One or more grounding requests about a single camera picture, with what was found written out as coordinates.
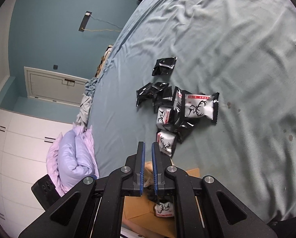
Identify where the large silver deer packet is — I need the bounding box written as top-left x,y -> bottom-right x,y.
183,92 -> 220,124

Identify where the black snack packet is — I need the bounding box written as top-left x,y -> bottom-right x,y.
152,82 -> 173,113
136,82 -> 155,107
152,57 -> 177,76

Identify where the crumpled brown paper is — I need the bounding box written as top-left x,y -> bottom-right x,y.
144,162 -> 154,188

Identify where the cardboard box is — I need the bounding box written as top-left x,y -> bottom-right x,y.
123,161 -> 201,238

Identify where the lilac pillow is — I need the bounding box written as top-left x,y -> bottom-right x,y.
46,125 -> 100,196

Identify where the white wardrobe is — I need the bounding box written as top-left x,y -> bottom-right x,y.
0,109 -> 72,237

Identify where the white door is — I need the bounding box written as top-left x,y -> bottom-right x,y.
24,67 -> 87,106

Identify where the teal bed sheet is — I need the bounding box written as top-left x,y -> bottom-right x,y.
89,0 -> 296,222

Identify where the yellow hanging cable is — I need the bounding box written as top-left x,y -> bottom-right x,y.
81,16 -> 124,34

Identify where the black wall strip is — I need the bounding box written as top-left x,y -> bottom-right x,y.
78,11 -> 92,32

